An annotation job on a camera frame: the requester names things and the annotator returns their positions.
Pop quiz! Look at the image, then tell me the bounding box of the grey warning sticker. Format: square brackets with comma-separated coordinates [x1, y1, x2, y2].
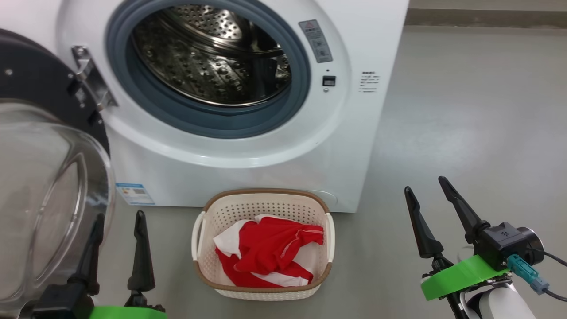
[298, 19, 334, 64]

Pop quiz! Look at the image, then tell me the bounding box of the cream perforated laundry basket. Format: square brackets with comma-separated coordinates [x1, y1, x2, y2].
[191, 188, 336, 302]

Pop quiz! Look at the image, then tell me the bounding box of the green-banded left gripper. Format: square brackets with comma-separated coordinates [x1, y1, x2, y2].
[68, 210, 168, 319]

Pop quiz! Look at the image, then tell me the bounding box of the white front-load washing machine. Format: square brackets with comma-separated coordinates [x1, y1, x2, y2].
[0, 0, 411, 214]

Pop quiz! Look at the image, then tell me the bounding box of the black round glass washer door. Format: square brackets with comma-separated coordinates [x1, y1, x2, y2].
[0, 28, 117, 319]

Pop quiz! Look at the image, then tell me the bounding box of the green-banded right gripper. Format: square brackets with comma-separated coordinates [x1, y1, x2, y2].
[404, 176, 511, 319]

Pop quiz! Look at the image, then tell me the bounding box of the perforated steel washer drum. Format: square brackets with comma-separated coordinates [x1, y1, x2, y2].
[131, 4, 293, 108]

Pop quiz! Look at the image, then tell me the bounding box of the grey rubber door gasket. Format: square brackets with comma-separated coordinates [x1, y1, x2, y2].
[105, 0, 312, 140]

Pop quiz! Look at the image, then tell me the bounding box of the blue energy label sticker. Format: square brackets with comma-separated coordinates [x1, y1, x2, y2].
[116, 182, 156, 206]

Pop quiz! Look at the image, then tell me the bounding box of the round white filter cover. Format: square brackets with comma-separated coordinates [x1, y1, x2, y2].
[306, 190, 338, 210]

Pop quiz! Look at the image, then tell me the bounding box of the black right camera cable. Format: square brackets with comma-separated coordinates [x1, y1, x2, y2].
[529, 246, 567, 269]

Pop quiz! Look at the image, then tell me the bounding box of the red and white garment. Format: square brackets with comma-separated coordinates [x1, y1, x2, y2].
[213, 214, 326, 289]

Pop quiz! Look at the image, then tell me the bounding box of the teal right camera connector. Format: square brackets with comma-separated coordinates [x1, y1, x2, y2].
[507, 254, 550, 296]

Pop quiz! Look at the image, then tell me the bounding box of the black right connector cable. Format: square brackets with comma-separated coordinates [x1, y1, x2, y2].
[543, 287, 567, 303]

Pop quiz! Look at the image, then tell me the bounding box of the metal door hinge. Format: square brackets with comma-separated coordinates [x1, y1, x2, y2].
[66, 45, 119, 113]

